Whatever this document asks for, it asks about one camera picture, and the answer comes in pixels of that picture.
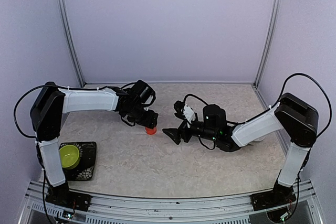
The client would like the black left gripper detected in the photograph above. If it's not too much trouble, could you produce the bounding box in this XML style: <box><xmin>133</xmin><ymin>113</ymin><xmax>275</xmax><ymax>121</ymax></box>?
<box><xmin>124</xmin><ymin>103</ymin><xmax>159</xmax><ymax>129</ymax></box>

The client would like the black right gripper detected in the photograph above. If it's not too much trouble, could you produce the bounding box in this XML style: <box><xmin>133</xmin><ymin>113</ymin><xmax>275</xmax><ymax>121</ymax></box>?
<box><xmin>162</xmin><ymin>119</ymin><xmax>218</xmax><ymax>145</ymax></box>

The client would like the red bottle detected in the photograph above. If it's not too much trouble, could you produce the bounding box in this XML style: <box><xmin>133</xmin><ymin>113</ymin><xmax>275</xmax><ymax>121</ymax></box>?
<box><xmin>145</xmin><ymin>127</ymin><xmax>157</xmax><ymax>135</ymax></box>

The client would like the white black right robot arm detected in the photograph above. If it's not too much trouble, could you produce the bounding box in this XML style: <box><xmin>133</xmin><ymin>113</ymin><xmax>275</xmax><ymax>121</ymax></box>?
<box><xmin>162</xmin><ymin>91</ymin><xmax>326</xmax><ymax>205</ymax></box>

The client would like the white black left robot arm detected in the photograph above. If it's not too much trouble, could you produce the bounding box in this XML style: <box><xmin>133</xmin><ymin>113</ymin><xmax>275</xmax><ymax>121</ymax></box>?
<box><xmin>30</xmin><ymin>80</ymin><xmax>158</xmax><ymax>206</ymax></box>

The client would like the white bowl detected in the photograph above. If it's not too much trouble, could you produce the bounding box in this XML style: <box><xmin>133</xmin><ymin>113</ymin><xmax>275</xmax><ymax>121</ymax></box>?
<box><xmin>248</xmin><ymin>136</ymin><xmax>265</xmax><ymax>145</ymax></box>

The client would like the black patterned square plate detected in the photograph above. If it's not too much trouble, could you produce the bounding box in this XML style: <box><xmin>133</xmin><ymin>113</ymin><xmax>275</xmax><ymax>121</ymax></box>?
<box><xmin>59</xmin><ymin>141</ymin><xmax>97</xmax><ymax>182</ymax></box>

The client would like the green bowl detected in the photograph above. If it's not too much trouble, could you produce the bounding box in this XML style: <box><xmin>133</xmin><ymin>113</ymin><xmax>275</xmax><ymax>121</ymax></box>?
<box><xmin>59</xmin><ymin>145</ymin><xmax>80</xmax><ymax>169</ymax></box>

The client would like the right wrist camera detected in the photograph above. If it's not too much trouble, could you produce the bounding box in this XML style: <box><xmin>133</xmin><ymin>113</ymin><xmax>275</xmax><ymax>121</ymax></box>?
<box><xmin>173</xmin><ymin>101</ymin><xmax>196</xmax><ymax>126</ymax></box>

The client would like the right camera black cable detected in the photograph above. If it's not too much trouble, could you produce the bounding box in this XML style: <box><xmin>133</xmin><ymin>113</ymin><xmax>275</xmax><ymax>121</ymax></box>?
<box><xmin>183</xmin><ymin>93</ymin><xmax>211</xmax><ymax>106</ymax></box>

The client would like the camera black cable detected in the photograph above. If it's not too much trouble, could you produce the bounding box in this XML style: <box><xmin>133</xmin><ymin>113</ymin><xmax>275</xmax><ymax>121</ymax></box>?
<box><xmin>120</xmin><ymin>82</ymin><xmax>155</xmax><ymax>109</ymax></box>
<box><xmin>183</xmin><ymin>93</ymin><xmax>211</xmax><ymax>106</ymax></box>

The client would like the left camera black cable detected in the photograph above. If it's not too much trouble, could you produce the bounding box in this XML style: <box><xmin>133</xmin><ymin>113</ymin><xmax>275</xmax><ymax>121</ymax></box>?
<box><xmin>120</xmin><ymin>82</ymin><xmax>155</xmax><ymax>109</ymax></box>

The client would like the front aluminium rail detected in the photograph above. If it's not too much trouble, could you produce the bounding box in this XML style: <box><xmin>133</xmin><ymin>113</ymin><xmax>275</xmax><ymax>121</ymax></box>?
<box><xmin>16</xmin><ymin>180</ymin><xmax>326</xmax><ymax>223</ymax></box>

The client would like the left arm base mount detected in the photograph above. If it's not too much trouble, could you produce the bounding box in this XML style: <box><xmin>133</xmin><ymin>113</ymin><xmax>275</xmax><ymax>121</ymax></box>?
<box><xmin>45</xmin><ymin>191</ymin><xmax>91</xmax><ymax>211</ymax></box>

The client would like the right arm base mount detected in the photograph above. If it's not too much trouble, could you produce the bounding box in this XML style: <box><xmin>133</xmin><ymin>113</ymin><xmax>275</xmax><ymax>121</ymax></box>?
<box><xmin>250</xmin><ymin>191</ymin><xmax>297</xmax><ymax>211</ymax></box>

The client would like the right aluminium frame post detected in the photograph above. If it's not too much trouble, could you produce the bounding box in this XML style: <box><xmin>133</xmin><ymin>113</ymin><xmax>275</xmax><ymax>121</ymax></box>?
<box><xmin>254</xmin><ymin>0</ymin><xmax>281</xmax><ymax>89</ymax></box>

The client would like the aluminium frame post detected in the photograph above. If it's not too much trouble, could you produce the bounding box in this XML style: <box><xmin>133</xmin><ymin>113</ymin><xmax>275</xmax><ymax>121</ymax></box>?
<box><xmin>254</xmin><ymin>0</ymin><xmax>281</xmax><ymax>89</ymax></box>
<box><xmin>57</xmin><ymin>0</ymin><xmax>86</xmax><ymax>87</ymax></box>

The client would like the left aluminium frame post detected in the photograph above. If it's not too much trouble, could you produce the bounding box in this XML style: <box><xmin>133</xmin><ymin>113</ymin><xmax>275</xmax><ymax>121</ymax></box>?
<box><xmin>57</xmin><ymin>0</ymin><xmax>86</xmax><ymax>87</ymax></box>

